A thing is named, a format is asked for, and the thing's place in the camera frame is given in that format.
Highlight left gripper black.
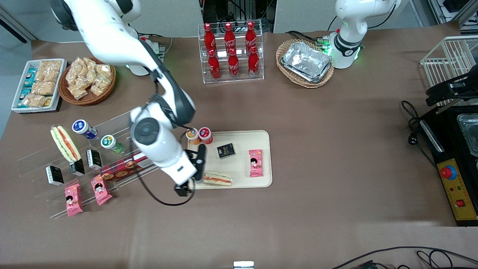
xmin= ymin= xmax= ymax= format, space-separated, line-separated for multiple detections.
xmin=426 ymin=73 xmax=478 ymax=106

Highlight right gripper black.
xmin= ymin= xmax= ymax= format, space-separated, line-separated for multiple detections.
xmin=174 ymin=144 xmax=207 ymax=197

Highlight triangle sandwich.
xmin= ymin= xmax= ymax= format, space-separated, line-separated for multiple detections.
xmin=202 ymin=171 xmax=233 ymax=186
xmin=50 ymin=126 xmax=81 ymax=163

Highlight cream plastic tray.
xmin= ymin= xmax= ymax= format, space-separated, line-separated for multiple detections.
xmin=187 ymin=130 xmax=273 ymax=190

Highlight metal tray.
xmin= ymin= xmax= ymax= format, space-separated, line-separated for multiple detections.
xmin=456 ymin=113 xmax=478 ymax=157

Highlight aluminium foil tray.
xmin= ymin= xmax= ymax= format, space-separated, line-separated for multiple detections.
xmin=283 ymin=41 xmax=332 ymax=77
xmin=281 ymin=60 xmax=333 ymax=83

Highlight orange lid small bottle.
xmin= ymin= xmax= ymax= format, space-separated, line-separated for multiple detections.
xmin=186 ymin=128 xmax=201 ymax=146

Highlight black snack packet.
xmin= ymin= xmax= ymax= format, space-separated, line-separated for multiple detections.
xmin=217 ymin=143 xmax=236 ymax=160
xmin=86 ymin=149 xmax=103 ymax=170
xmin=46 ymin=166 xmax=65 ymax=186
xmin=69 ymin=159 xmax=86 ymax=177

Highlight red lid small bottle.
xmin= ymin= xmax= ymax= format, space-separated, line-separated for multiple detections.
xmin=198 ymin=127 xmax=214 ymax=145

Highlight black machine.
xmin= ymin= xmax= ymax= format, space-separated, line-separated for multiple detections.
xmin=420 ymin=106 xmax=478 ymax=227

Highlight pink snack packet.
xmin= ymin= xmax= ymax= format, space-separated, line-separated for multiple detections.
xmin=91 ymin=175 xmax=112 ymax=205
xmin=65 ymin=183 xmax=84 ymax=217
xmin=249 ymin=149 xmax=264 ymax=178

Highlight red cookie box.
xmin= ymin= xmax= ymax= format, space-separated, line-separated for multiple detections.
xmin=100 ymin=151 xmax=157 ymax=182

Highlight green lid small bottle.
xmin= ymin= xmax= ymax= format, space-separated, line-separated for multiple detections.
xmin=100 ymin=135 xmax=124 ymax=154

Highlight clear acrylic bottle rack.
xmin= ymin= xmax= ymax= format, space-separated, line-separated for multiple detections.
xmin=198 ymin=19 xmax=265 ymax=84

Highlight red cola bottle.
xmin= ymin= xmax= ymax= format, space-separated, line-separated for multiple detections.
xmin=245 ymin=21 xmax=257 ymax=49
xmin=224 ymin=22 xmax=236 ymax=51
xmin=228 ymin=49 xmax=240 ymax=78
xmin=208 ymin=49 xmax=221 ymax=80
xmin=248 ymin=46 xmax=260 ymax=76
xmin=204 ymin=23 xmax=216 ymax=53

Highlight yellow control panel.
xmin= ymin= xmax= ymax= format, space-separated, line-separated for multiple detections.
xmin=437 ymin=158 xmax=478 ymax=222

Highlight blue lid small bottle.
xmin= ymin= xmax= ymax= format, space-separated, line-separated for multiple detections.
xmin=72 ymin=119 xmax=98 ymax=140

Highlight dark brown wicker basket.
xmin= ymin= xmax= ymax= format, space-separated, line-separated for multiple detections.
xmin=59 ymin=57 xmax=117 ymax=106

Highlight clear bag fried snacks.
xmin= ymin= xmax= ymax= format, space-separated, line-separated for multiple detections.
xmin=67 ymin=83 xmax=88 ymax=99
xmin=91 ymin=77 xmax=111 ymax=96
xmin=82 ymin=57 xmax=98 ymax=81
xmin=95 ymin=64 xmax=112 ymax=81
xmin=66 ymin=58 xmax=84 ymax=84

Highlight clear acrylic stepped shelf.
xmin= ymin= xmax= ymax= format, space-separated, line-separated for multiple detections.
xmin=17 ymin=108 xmax=167 ymax=219

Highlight white rectangular bin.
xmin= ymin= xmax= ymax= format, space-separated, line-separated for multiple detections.
xmin=11 ymin=59 xmax=68 ymax=113

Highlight light wicker basket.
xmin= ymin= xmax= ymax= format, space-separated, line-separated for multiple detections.
xmin=276 ymin=39 xmax=335 ymax=89

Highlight black equipment rack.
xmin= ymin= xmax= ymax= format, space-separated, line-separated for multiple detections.
xmin=200 ymin=0 xmax=277 ymax=34

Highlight clear bag tan snacks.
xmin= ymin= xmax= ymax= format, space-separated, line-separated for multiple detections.
xmin=37 ymin=60 xmax=63 ymax=83
xmin=21 ymin=94 xmax=47 ymax=109
xmin=32 ymin=80 xmax=56 ymax=96

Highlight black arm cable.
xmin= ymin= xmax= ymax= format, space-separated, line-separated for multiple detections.
xmin=138 ymin=67 xmax=196 ymax=207

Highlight white wire basket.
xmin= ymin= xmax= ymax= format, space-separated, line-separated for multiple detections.
xmin=420 ymin=35 xmax=478 ymax=107

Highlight black power cable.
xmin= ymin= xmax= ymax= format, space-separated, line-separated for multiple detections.
xmin=400 ymin=100 xmax=437 ymax=168

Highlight aluminium frame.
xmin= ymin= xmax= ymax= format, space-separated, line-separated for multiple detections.
xmin=428 ymin=0 xmax=478 ymax=34

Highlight grey base cable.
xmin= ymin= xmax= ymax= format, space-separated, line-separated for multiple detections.
xmin=139 ymin=34 xmax=173 ymax=56

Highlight black base cable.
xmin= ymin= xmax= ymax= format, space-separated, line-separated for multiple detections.
xmin=286 ymin=30 xmax=326 ymax=44

